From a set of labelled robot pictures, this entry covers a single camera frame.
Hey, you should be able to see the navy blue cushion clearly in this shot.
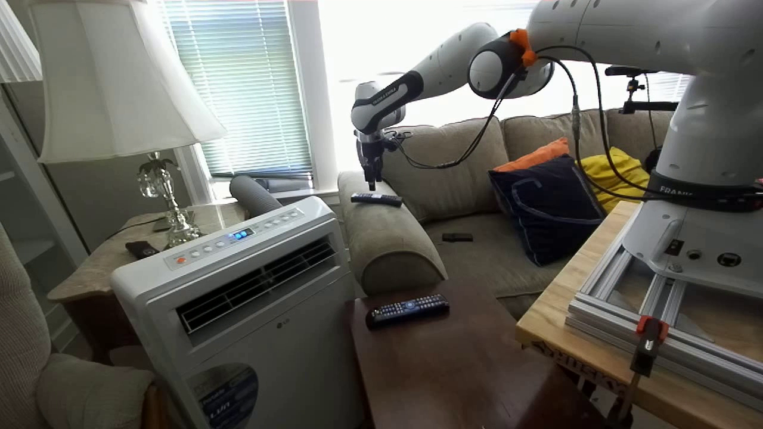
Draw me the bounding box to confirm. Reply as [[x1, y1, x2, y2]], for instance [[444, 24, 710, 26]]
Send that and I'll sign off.
[[487, 155, 608, 267]]

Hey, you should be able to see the grey ribbed exhaust hose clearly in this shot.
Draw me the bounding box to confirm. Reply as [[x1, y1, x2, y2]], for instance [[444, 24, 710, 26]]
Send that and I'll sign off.
[[228, 175, 283, 219]]

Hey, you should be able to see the wooden side table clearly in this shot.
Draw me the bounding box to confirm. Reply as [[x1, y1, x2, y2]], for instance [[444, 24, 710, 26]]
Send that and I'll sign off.
[[46, 201, 247, 364]]

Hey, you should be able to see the white shelf unit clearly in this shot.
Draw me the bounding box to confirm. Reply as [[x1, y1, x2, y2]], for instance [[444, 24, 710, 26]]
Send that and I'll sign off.
[[0, 87, 90, 336]]

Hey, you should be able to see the aluminium profile base frame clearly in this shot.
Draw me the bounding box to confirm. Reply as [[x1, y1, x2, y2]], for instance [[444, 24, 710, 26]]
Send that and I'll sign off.
[[564, 247, 763, 400]]

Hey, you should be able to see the white window blind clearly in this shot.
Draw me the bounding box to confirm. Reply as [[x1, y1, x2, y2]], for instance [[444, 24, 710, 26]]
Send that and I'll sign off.
[[161, 0, 312, 180]]

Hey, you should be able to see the black remote with blue button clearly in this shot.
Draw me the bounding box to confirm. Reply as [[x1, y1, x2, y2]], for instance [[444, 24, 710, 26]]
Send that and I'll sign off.
[[365, 292, 453, 331]]

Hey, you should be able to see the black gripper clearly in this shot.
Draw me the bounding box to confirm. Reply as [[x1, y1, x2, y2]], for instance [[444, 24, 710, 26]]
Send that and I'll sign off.
[[353, 126, 409, 194]]

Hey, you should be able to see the plywood robot stand top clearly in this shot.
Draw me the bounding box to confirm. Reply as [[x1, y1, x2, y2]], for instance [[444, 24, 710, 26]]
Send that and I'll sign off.
[[513, 198, 763, 429]]

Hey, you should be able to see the yellow cushion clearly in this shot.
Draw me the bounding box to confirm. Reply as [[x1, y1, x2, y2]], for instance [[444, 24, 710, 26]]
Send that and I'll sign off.
[[573, 145, 653, 216]]

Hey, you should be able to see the beige armchair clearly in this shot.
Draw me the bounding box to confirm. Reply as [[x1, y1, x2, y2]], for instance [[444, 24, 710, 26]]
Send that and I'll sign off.
[[0, 224, 158, 429]]

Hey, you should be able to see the small dark flat device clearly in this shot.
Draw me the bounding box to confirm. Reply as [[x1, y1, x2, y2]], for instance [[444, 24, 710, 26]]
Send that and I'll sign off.
[[123, 239, 161, 261]]

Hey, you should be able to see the grey remote control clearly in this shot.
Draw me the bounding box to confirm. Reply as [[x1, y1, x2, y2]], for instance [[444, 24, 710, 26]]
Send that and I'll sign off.
[[350, 191, 407, 211]]

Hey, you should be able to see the white portable air conditioner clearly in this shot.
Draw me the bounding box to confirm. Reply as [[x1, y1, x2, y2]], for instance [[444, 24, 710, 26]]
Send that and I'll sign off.
[[109, 195, 366, 429]]

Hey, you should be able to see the large white lamp shade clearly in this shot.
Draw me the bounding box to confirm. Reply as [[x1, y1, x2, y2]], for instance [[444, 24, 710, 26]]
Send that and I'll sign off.
[[31, 0, 228, 168]]

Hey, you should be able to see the small white lamp shade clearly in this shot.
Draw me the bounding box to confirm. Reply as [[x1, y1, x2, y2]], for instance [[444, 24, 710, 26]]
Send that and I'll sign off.
[[0, 0, 43, 87]]

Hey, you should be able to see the orange cushion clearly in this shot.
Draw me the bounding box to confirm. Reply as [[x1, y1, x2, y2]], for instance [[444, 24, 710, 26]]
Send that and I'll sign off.
[[492, 136, 573, 176]]

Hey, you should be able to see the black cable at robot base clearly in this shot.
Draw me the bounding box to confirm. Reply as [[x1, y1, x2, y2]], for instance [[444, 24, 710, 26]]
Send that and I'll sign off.
[[536, 44, 679, 204]]

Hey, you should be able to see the black camera on tripod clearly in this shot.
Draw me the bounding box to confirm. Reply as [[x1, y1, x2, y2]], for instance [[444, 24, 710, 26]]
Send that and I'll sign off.
[[604, 62, 682, 118]]

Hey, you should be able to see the glass and brass lamp base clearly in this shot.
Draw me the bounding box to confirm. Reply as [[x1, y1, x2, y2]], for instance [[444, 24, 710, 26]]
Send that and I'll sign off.
[[136, 151, 205, 248]]

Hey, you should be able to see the beige fabric couch cushion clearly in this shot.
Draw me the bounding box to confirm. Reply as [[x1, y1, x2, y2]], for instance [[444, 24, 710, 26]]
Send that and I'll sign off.
[[335, 106, 678, 319]]

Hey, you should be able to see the black cable to gripper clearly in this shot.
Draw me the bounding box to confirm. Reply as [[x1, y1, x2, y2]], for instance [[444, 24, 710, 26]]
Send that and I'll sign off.
[[394, 73, 520, 173]]

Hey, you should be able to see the orange and black clamp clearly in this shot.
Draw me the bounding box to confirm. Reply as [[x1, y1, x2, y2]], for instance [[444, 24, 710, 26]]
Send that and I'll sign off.
[[614, 314, 669, 429]]

